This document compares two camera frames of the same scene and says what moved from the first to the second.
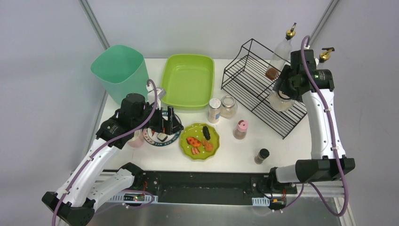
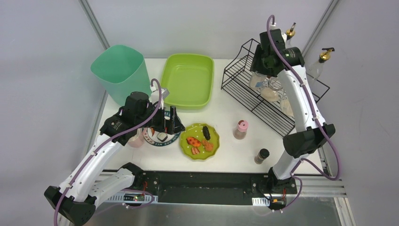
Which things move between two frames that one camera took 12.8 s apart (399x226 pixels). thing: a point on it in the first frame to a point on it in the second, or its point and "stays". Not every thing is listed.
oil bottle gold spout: (324, 55) stays
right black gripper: (285, 83) to (261, 65)
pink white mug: (138, 140) stays
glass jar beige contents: (229, 107) to (270, 89)
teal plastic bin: (121, 70) stays
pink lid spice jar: (240, 132) stays
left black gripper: (168, 125) stays
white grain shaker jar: (214, 110) to (256, 80)
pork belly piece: (195, 150) stays
